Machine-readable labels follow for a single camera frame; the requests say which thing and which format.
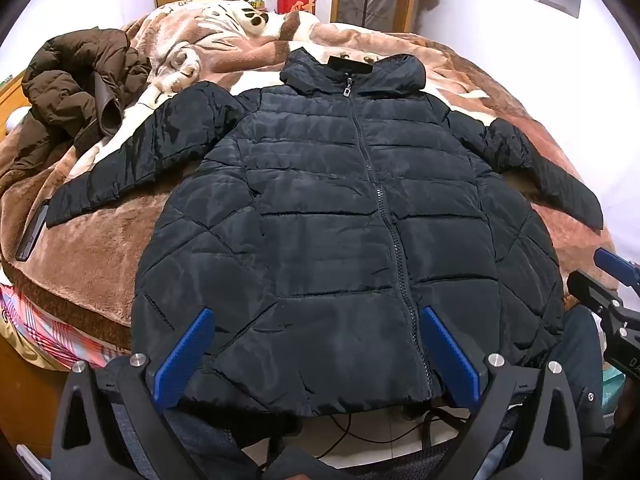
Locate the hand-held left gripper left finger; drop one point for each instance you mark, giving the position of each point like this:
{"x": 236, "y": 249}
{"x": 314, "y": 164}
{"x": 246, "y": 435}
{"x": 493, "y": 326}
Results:
{"x": 185, "y": 355}

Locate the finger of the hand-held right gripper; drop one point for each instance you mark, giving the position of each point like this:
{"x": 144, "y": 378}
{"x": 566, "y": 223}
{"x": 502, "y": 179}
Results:
{"x": 592, "y": 291}
{"x": 609, "y": 261}

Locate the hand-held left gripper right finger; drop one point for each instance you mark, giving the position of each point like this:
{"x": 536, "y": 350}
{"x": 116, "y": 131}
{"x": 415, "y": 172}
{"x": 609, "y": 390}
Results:
{"x": 450, "y": 355}

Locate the black puffer jacket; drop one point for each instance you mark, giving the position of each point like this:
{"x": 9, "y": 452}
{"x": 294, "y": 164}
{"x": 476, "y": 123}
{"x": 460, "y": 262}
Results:
{"x": 320, "y": 220}

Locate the teal bag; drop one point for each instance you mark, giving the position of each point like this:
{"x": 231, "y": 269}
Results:
{"x": 614, "y": 377}

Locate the plaid bed sheet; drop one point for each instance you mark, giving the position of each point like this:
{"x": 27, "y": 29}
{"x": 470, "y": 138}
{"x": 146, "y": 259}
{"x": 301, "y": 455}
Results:
{"x": 45, "y": 325}

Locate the brown paw print blanket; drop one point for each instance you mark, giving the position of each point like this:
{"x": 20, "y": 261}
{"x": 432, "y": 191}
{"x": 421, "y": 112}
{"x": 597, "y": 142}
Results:
{"x": 100, "y": 220}

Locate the black phone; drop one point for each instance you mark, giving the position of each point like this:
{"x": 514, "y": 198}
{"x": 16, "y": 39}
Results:
{"x": 31, "y": 232}

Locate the brown puffer jacket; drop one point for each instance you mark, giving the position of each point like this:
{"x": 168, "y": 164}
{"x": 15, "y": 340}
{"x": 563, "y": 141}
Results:
{"x": 75, "y": 90}

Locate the wooden bedside cabinet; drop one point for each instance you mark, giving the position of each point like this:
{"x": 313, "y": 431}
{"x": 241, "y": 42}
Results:
{"x": 12, "y": 102}

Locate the red box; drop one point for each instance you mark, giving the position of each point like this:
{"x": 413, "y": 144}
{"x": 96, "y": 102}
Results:
{"x": 296, "y": 3}

